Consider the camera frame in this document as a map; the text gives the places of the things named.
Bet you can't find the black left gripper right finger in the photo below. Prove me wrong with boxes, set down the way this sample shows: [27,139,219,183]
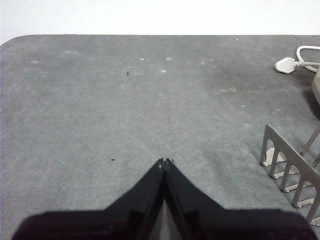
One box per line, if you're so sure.
[164,157,319,240]

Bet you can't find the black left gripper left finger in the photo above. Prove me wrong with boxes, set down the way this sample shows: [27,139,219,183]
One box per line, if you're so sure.
[11,157,165,240]

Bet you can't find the silver metal bread rack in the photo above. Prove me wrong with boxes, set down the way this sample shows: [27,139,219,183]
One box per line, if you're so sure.
[259,123,320,227]

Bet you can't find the cream toaster with chrome top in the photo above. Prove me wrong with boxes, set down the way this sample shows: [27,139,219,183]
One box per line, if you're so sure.
[310,65,320,100]

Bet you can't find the white power cord with plug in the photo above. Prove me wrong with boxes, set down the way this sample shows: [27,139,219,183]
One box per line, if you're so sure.
[274,45,320,75]

